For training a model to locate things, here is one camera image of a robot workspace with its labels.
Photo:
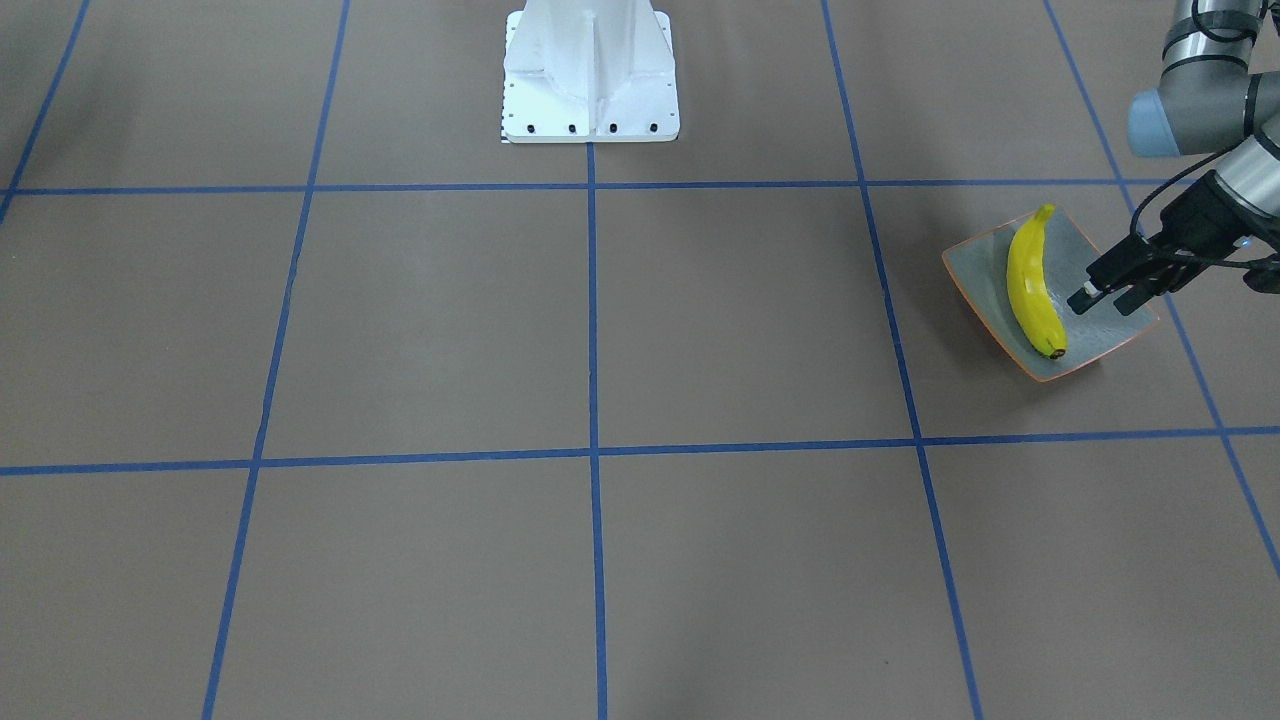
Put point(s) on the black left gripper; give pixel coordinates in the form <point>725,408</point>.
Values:
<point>1198,209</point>

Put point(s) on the yellow banana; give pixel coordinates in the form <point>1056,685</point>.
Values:
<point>1027,290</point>

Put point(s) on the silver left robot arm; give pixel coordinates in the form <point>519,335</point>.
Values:
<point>1210,103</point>

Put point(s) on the grey square plate orange rim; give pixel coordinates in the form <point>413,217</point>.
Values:
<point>978,267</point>

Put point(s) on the white camera mast pedestal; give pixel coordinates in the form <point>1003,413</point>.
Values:
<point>589,72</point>

